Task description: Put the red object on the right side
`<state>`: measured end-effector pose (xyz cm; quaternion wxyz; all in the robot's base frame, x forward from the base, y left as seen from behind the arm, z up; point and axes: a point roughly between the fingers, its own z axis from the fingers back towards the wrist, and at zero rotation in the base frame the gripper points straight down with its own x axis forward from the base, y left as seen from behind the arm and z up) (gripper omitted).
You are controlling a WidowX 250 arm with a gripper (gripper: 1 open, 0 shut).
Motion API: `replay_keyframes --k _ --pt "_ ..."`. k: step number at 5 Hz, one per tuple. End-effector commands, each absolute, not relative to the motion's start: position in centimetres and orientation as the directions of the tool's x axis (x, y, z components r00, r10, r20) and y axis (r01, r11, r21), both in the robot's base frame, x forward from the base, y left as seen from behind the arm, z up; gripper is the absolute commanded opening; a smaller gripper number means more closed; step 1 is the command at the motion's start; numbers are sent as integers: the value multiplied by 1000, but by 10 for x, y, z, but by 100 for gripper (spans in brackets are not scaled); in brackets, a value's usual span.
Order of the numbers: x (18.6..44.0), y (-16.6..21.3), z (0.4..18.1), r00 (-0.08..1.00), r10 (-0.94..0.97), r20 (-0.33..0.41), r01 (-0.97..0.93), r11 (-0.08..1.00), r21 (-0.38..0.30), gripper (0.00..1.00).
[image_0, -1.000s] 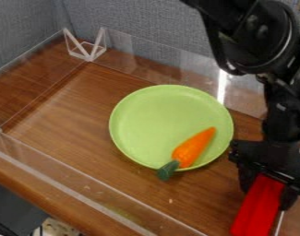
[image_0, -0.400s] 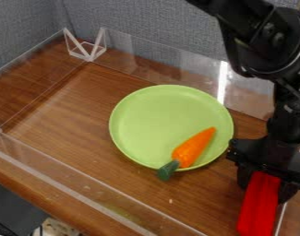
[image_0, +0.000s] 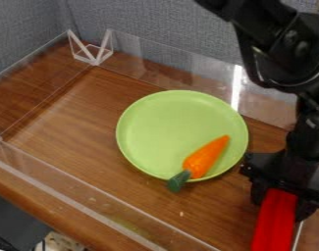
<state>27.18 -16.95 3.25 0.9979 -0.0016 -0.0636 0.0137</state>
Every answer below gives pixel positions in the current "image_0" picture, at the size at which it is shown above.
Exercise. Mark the clear acrylic enclosure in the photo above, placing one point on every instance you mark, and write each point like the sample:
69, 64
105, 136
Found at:
62, 170

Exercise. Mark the clear acrylic corner bracket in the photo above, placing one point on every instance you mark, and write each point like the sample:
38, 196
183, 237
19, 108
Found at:
88, 53

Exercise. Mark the orange toy carrot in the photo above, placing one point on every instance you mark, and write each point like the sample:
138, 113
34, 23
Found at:
199, 162

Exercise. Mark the light green plate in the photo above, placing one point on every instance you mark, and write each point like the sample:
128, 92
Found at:
169, 124

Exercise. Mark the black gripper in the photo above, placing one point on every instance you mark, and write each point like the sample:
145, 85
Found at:
288, 170

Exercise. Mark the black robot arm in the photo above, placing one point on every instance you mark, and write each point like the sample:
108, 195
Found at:
279, 45

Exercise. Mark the red rectangular block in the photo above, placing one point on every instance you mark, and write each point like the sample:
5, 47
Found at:
275, 223

